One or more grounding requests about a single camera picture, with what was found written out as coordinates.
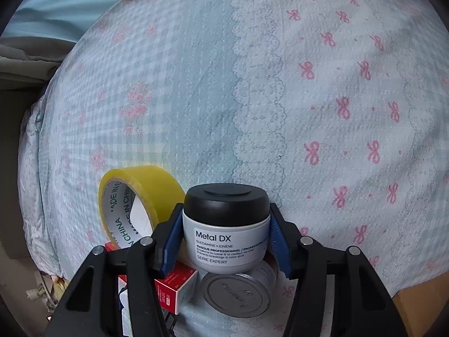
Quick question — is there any printed bed sheet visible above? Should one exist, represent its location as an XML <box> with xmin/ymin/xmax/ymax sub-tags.
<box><xmin>17</xmin><ymin>0</ymin><xmax>449</xmax><ymax>337</ymax></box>

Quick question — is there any silver round tin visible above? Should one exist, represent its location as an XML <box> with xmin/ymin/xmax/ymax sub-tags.
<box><xmin>201</xmin><ymin>260</ymin><xmax>278</xmax><ymax>315</ymax></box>

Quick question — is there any light blue pillow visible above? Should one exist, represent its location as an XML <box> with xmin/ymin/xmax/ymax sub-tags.
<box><xmin>0</xmin><ymin>0</ymin><xmax>165</xmax><ymax>43</ymax></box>

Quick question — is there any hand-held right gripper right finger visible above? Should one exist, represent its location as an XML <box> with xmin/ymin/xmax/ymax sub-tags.
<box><xmin>269</xmin><ymin>202</ymin><xmax>407</xmax><ymax>337</ymax></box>

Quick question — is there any grey jar with black lid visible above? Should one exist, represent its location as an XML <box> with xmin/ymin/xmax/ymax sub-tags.
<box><xmin>182</xmin><ymin>184</ymin><xmax>271</xmax><ymax>274</ymax></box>

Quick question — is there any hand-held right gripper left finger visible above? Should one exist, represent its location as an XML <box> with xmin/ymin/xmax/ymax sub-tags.
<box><xmin>42</xmin><ymin>202</ymin><xmax>185</xmax><ymax>337</ymax></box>

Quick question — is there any yellow tape roll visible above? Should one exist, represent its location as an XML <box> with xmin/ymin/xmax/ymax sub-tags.
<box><xmin>98</xmin><ymin>165</ymin><xmax>185</xmax><ymax>250</ymax></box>

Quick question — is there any red and white box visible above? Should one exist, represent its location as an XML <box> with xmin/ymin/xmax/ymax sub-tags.
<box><xmin>105</xmin><ymin>242</ymin><xmax>199</xmax><ymax>315</ymax></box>

